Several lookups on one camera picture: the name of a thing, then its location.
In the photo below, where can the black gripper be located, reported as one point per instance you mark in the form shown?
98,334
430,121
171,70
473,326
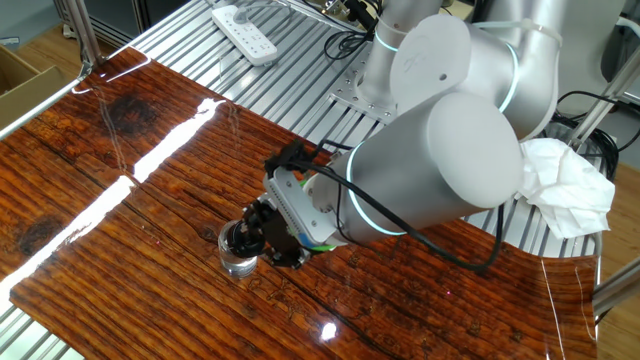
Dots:
280,237

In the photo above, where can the black knobbed jar lid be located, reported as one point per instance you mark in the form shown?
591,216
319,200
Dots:
242,246

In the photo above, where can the clear glass jar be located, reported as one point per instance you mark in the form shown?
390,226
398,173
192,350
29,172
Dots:
235,265

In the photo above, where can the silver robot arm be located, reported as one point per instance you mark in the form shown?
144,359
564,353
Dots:
425,165

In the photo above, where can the wood grain table mat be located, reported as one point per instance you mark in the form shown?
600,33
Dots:
150,275

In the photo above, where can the white power strip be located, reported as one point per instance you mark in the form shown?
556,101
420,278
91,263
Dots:
245,35

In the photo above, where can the brown cardboard box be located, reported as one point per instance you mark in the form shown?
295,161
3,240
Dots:
25,85

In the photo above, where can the crumpled white cloth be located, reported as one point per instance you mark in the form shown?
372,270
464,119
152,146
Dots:
565,190

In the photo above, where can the grey office chair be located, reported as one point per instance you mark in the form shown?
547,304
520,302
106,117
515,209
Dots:
585,60

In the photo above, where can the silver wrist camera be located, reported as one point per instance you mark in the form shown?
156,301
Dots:
295,205

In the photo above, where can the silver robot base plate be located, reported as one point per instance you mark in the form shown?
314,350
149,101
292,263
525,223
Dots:
350,95

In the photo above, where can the aluminium frame rail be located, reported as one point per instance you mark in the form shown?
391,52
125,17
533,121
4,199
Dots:
45,100

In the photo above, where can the aluminium frame post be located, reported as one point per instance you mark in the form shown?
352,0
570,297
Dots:
617,287
600,105
85,35

